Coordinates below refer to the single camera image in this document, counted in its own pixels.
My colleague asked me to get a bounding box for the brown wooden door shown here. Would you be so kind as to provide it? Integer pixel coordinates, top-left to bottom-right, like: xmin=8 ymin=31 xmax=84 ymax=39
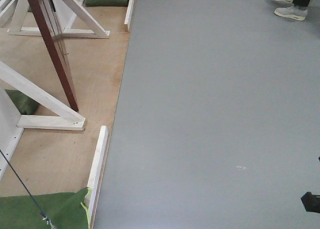
xmin=27 ymin=0 xmax=79 ymax=112

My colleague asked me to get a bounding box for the near white triangular brace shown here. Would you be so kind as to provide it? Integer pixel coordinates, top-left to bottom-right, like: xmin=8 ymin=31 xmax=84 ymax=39
xmin=0 ymin=62 xmax=86 ymax=131

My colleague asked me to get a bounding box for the white triangular brace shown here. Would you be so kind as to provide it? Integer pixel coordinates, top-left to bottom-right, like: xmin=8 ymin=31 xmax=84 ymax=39
xmin=0 ymin=62 xmax=86 ymax=131
xmin=7 ymin=0 xmax=110 ymax=39

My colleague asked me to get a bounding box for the far white edge batten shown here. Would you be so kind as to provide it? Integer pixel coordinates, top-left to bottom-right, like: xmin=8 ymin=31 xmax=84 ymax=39
xmin=124 ymin=0 xmax=136 ymax=32

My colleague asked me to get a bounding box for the white edge batten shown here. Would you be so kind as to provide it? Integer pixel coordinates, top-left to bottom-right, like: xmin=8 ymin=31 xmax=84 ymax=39
xmin=124 ymin=0 xmax=136 ymax=32
xmin=84 ymin=125 xmax=109 ymax=222

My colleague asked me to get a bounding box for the near white edge batten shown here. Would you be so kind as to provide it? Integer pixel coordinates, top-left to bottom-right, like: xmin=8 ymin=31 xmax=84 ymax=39
xmin=84 ymin=125 xmax=109 ymax=222

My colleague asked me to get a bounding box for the lower far green sandbag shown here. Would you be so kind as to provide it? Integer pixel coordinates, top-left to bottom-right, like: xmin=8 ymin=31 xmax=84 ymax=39
xmin=84 ymin=0 xmax=129 ymax=7

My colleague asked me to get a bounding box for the green sandbag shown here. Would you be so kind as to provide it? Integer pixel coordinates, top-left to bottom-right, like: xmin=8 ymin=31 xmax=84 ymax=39
xmin=5 ymin=89 xmax=40 ymax=115
xmin=0 ymin=187 xmax=91 ymax=229
xmin=84 ymin=0 xmax=129 ymax=7

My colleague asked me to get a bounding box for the middle green sandbag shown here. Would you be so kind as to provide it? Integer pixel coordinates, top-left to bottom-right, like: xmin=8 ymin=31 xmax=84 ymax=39
xmin=5 ymin=89 xmax=40 ymax=115

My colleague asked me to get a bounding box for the near green sandbag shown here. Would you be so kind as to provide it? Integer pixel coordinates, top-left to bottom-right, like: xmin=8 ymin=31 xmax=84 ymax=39
xmin=0 ymin=187 xmax=91 ymax=229

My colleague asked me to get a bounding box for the far white triangular brace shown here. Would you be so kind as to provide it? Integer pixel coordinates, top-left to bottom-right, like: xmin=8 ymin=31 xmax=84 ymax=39
xmin=7 ymin=0 xmax=110 ymax=39

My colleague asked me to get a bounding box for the dark thin rope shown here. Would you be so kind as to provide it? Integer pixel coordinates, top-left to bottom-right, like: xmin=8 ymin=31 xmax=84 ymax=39
xmin=0 ymin=149 xmax=58 ymax=229

